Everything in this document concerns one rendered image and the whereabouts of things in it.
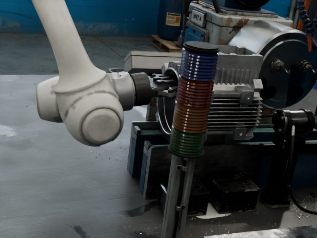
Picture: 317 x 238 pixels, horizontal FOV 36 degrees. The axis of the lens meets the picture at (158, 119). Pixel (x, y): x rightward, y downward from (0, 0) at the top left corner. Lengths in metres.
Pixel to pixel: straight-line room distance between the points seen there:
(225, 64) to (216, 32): 0.55
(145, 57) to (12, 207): 0.52
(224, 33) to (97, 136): 0.88
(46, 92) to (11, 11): 5.64
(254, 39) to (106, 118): 0.77
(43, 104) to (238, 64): 0.45
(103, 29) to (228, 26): 5.39
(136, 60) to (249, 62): 0.32
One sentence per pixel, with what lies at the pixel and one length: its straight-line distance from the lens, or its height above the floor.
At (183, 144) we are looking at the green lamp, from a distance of 0.81.
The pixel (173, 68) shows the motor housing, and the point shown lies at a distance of 1.13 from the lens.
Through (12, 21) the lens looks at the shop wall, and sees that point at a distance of 6.67.
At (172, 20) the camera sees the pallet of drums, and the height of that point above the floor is 0.41.
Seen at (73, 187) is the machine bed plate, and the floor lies 0.80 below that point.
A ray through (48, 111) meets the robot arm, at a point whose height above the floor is 1.01.
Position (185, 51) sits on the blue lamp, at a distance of 0.78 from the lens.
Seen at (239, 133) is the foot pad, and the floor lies 0.97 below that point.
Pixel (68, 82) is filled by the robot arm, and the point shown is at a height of 1.11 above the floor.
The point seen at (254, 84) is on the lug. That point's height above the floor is 1.08.
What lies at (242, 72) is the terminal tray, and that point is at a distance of 1.14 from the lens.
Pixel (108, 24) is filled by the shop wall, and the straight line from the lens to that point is 6.98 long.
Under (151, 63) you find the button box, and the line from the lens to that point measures 1.31.
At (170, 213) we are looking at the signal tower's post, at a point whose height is 0.91.
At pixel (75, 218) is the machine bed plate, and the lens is 1.05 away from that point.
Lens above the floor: 1.37
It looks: 20 degrees down
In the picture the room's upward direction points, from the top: 7 degrees clockwise
